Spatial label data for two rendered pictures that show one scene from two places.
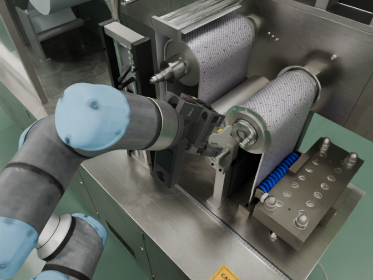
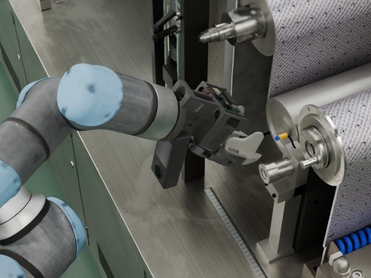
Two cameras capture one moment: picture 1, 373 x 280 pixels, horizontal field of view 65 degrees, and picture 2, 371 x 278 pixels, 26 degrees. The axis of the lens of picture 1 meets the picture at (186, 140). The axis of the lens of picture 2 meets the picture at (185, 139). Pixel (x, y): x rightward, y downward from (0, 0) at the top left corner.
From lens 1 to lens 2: 0.66 m
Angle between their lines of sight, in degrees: 13
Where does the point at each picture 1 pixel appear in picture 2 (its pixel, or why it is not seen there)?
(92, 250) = (61, 250)
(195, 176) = (253, 202)
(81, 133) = (76, 108)
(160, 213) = (175, 241)
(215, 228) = not seen: outside the picture
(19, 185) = (16, 139)
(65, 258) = (25, 248)
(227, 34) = not seen: outside the picture
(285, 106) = not seen: outside the picture
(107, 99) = (104, 84)
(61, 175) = (51, 139)
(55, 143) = (52, 108)
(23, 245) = (9, 188)
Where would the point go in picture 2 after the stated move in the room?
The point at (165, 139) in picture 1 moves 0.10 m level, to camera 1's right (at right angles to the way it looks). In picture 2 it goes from (158, 131) to (230, 150)
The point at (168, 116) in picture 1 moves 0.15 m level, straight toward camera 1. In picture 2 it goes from (165, 108) to (132, 197)
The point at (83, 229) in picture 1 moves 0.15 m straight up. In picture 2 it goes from (56, 220) to (45, 167)
